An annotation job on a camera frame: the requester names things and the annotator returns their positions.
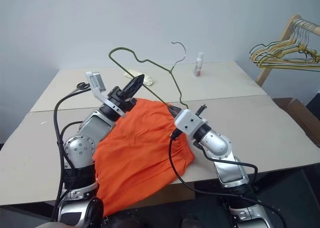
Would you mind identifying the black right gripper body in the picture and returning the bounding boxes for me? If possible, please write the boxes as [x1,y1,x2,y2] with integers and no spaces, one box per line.
[167,104,182,118]

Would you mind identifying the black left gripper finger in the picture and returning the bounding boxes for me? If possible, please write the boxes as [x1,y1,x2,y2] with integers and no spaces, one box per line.
[124,76,146,99]
[122,73,146,95]

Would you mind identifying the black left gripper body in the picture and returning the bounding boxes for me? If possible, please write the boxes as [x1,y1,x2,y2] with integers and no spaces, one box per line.
[106,86,138,113]

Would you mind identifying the orange shorts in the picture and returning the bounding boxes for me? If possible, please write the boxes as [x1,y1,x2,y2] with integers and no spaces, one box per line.
[92,97,196,218]

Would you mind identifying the cream crumpled cloth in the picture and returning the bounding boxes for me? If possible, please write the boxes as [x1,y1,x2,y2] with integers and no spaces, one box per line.
[123,68,156,86]

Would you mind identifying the black scissors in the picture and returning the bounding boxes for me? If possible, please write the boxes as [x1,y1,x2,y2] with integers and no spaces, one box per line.
[71,81,91,93]

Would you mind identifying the white bottle with pink label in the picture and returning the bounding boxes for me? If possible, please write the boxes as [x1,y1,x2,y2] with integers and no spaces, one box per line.
[192,51,205,77]

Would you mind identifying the brown cardboard box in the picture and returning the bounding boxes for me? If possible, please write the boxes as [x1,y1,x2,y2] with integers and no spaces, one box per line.
[272,97,320,149]

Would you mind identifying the dark rounded shape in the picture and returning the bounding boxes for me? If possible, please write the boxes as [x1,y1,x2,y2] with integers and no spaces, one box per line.
[180,214,201,228]

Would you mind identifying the black object beside box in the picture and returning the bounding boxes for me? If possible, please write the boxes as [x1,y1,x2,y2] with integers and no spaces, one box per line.
[305,91,320,114]

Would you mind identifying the wooden clothes rack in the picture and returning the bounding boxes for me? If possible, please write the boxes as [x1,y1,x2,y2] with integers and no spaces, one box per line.
[255,13,320,87]

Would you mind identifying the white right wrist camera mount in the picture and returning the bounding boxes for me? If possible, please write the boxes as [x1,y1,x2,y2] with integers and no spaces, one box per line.
[173,108,209,140]

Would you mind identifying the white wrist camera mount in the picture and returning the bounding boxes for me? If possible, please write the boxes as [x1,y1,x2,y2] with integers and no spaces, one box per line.
[85,71,127,118]
[173,108,209,140]

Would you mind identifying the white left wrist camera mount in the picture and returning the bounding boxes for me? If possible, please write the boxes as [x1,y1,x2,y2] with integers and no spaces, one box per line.
[85,71,127,118]

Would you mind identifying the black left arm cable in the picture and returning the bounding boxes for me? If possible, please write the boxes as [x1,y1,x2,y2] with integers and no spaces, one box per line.
[50,87,92,222]

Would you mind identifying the olive wire hanger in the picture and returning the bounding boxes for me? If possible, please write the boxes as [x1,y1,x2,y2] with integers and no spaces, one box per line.
[249,23,320,64]

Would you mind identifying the yellow wire hanger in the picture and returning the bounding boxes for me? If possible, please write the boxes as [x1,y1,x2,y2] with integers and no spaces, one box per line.
[250,25,320,69]

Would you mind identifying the light green wire hanger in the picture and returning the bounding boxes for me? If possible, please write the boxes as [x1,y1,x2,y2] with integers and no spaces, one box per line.
[259,63,320,73]

